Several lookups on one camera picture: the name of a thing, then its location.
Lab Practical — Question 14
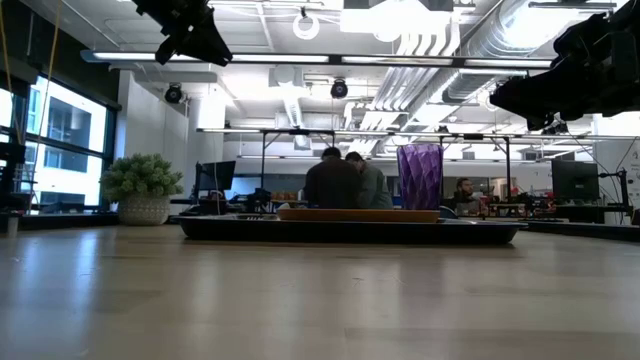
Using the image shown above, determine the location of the silver ventilation duct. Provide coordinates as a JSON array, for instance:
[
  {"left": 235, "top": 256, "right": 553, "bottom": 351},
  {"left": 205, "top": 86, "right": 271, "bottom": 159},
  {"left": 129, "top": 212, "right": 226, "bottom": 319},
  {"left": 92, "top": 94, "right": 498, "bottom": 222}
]
[{"left": 442, "top": 0, "right": 559, "bottom": 104}]

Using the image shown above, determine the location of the black equipment rack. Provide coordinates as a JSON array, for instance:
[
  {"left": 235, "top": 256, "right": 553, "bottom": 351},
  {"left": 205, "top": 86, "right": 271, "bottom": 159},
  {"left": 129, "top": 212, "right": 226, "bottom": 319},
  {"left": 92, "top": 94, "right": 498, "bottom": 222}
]
[{"left": 0, "top": 114, "right": 39, "bottom": 226}]

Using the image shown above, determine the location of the long ceiling light bar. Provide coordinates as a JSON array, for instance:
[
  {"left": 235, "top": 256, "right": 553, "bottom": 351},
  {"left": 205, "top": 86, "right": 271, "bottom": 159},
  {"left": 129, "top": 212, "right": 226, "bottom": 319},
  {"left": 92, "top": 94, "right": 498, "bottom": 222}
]
[{"left": 79, "top": 48, "right": 554, "bottom": 70}]

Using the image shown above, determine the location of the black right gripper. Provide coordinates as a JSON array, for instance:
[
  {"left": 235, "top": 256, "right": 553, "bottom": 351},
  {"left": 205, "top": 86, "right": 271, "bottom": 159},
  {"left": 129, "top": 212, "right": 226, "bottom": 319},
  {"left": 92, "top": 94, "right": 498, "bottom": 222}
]
[{"left": 490, "top": 19, "right": 640, "bottom": 133}]

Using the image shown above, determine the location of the green potted plant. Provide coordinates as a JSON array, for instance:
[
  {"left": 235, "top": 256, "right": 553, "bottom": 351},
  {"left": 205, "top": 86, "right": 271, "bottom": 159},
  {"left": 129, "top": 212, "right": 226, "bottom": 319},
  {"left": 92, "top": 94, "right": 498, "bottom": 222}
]
[{"left": 99, "top": 152, "right": 185, "bottom": 227}]

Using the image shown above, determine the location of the large glass window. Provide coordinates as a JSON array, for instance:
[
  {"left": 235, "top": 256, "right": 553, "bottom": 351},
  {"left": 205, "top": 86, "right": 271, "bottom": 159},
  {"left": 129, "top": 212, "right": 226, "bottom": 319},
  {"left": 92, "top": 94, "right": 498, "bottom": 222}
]
[{"left": 0, "top": 74, "right": 119, "bottom": 211}]

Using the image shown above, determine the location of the dark low window bench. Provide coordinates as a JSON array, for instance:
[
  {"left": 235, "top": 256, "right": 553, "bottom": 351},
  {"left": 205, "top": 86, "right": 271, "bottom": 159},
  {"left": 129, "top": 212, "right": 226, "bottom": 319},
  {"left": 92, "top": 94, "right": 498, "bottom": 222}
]
[{"left": 19, "top": 212, "right": 121, "bottom": 232}]

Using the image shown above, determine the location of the round white pendant lamp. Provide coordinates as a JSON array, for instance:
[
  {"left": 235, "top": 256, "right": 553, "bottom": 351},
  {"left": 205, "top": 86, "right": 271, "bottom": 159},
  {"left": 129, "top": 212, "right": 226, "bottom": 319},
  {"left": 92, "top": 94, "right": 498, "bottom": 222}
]
[{"left": 292, "top": 5, "right": 322, "bottom": 42}]

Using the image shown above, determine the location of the black tray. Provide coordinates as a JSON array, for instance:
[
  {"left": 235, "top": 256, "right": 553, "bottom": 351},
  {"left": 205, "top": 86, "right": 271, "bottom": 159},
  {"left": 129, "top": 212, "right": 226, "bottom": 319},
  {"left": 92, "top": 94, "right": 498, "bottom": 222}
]
[{"left": 171, "top": 213, "right": 529, "bottom": 247}]

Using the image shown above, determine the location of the person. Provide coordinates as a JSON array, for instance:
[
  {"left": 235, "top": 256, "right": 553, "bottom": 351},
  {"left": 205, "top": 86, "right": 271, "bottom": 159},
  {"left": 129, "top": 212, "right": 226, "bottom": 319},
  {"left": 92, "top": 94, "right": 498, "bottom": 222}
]
[
  {"left": 303, "top": 146, "right": 363, "bottom": 210},
  {"left": 446, "top": 176, "right": 482, "bottom": 217},
  {"left": 344, "top": 151, "right": 395, "bottom": 210}
]

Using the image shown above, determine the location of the black metal rig frame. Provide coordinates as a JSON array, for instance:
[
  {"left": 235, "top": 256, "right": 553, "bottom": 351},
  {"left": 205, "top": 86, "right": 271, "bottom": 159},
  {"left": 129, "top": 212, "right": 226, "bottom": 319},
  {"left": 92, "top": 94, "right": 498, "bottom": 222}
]
[
  {"left": 259, "top": 128, "right": 337, "bottom": 201},
  {"left": 438, "top": 132, "right": 512, "bottom": 204}
]

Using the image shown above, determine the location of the large orange bowl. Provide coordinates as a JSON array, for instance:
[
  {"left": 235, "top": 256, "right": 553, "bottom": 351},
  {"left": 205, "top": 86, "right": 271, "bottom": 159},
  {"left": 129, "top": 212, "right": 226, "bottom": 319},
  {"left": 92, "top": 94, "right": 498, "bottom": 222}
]
[{"left": 276, "top": 207, "right": 442, "bottom": 224}]

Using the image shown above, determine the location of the black computer monitor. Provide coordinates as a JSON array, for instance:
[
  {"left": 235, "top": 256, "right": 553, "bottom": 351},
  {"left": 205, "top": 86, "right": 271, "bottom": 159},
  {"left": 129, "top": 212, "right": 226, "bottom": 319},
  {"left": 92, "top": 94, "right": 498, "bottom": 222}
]
[
  {"left": 193, "top": 160, "right": 238, "bottom": 201},
  {"left": 551, "top": 158, "right": 601, "bottom": 204}
]

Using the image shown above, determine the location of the black table edge bar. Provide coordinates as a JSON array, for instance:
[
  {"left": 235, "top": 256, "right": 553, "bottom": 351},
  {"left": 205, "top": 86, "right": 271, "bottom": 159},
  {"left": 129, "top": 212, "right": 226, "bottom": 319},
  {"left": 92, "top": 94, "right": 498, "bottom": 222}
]
[{"left": 519, "top": 218, "right": 640, "bottom": 244}]

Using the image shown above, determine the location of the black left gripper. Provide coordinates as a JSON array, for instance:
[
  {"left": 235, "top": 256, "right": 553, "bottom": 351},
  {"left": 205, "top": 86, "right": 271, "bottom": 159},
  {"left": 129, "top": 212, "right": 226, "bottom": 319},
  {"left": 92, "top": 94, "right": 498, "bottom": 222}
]
[{"left": 131, "top": 0, "right": 234, "bottom": 67}]

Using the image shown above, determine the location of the purple faceted cup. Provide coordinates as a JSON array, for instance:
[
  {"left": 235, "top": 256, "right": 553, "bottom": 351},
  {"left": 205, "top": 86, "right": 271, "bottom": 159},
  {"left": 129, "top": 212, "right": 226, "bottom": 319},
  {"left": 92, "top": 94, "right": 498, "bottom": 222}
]
[{"left": 396, "top": 143, "right": 445, "bottom": 211}]

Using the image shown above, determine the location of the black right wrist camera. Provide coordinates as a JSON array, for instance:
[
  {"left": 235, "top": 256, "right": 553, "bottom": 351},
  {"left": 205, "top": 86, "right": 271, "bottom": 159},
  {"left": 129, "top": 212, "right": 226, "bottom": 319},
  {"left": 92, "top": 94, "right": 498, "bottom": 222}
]
[{"left": 552, "top": 12, "right": 614, "bottom": 59}]

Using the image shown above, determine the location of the black ceiling spotlight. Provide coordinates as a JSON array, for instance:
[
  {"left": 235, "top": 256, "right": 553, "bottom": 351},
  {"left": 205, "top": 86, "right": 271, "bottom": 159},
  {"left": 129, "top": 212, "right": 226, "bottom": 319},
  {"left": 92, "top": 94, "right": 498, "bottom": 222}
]
[
  {"left": 329, "top": 77, "right": 350, "bottom": 100},
  {"left": 163, "top": 82, "right": 184, "bottom": 105}
]

